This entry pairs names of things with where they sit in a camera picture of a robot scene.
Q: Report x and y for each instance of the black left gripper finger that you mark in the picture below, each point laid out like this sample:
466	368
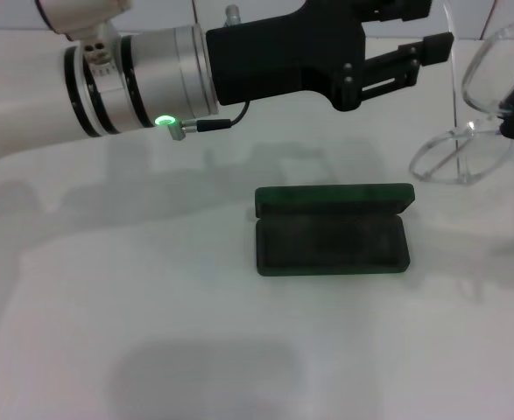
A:
438	47

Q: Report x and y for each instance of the dark green glasses case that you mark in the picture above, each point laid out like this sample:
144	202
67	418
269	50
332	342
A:
326	249

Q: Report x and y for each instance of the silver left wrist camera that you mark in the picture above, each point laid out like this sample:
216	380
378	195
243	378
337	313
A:
77	15

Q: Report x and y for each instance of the clear white glasses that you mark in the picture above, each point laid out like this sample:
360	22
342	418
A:
470	128

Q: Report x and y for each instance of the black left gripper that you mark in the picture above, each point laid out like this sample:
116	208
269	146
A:
283	57

